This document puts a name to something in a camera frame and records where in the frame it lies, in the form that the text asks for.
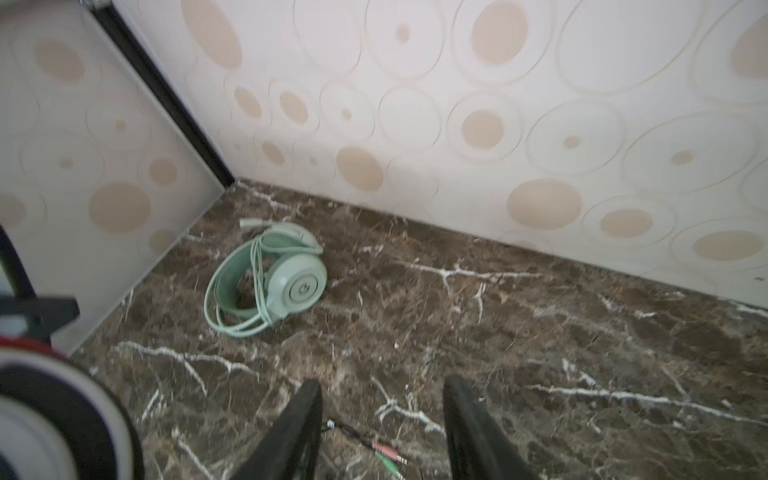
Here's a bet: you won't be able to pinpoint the mint green wired headphones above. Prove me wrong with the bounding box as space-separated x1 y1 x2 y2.
203 218 328 338

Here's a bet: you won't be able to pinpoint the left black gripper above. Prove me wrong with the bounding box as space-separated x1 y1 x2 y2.
1 228 80 342

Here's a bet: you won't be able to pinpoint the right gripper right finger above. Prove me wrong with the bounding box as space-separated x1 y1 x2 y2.
443 375 537 480

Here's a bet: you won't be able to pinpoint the white black red-cabled headphones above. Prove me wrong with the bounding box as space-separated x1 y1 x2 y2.
1 338 409 479

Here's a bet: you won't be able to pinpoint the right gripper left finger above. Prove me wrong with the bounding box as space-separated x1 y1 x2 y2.
232 379 323 480

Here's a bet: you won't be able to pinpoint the left black frame post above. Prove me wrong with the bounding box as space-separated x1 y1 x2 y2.
81 1 235 188

